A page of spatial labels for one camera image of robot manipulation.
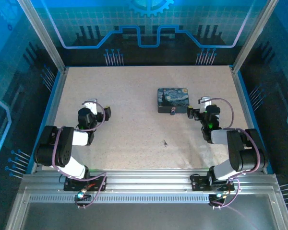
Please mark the small padlock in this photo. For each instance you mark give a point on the small padlock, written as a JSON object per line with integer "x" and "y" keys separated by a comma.
{"x": 173, "y": 111}

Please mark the starry night tin box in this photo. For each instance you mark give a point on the starry night tin box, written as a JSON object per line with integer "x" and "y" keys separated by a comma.
{"x": 172, "y": 97}

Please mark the small key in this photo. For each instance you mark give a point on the small key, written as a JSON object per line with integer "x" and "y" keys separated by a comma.
{"x": 165, "y": 143}

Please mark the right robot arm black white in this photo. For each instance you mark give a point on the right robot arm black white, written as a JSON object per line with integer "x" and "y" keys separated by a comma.
{"x": 222, "y": 170}

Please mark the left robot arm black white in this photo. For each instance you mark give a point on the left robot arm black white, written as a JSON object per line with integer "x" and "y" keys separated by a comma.
{"x": 72, "y": 165}

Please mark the black base plate right arm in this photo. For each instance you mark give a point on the black base plate right arm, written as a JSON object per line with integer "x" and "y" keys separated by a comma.
{"x": 200, "y": 183}

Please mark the black base plate left arm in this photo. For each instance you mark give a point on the black base plate left arm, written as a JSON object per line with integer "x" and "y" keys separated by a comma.
{"x": 73, "y": 185}

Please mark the blue edge strip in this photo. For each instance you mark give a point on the blue edge strip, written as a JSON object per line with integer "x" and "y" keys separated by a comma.
{"x": 53, "y": 95}
{"x": 248, "y": 100}

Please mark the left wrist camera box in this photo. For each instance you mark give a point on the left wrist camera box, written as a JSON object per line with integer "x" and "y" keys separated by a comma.
{"x": 92, "y": 106}

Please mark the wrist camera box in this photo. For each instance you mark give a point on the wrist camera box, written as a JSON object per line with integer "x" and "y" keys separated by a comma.
{"x": 92, "y": 106}
{"x": 203, "y": 104}

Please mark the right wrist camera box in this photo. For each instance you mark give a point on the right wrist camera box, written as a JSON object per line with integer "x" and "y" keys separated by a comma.
{"x": 203, "y": 104}

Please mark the aluminium side rail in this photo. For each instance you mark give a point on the aluminium side rail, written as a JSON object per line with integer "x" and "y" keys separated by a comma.
{"x": 241, "y": 100}
{"x": 58, "y": 103}

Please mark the aluminium front rail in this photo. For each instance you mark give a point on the aluminium front rail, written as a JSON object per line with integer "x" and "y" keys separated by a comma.
{"x": 146, "y": 179}

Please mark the aluminium frame post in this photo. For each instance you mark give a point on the aluminium frame post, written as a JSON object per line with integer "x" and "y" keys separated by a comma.
{"x": 254, "y": 33}
{"x": 42, "y": 33}

